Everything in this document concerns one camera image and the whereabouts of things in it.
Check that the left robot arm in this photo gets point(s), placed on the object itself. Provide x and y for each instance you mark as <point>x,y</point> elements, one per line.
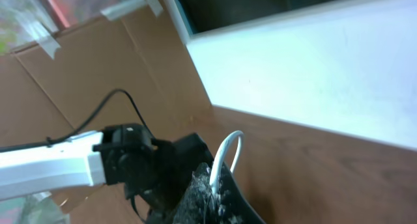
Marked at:
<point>157,170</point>

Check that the brown cardboard side panel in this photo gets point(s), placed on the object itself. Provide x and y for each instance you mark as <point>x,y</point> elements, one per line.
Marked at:
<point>139,60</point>

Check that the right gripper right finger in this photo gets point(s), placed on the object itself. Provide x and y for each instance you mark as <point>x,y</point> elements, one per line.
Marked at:
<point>231,206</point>

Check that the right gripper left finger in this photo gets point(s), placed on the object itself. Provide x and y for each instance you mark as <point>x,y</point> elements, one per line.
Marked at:
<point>196,205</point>

